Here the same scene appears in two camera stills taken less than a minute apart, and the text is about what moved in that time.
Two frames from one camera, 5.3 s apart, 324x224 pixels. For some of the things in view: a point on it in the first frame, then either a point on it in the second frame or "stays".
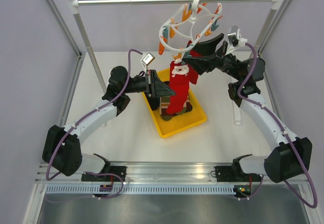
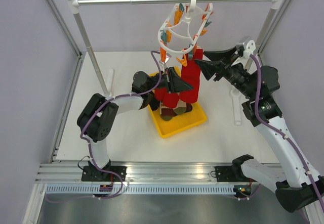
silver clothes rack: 74,3 stays
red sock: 194,53 → 191,74
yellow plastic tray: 184,121 stays
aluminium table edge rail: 145,173 stays
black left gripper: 158,88 → 174,82
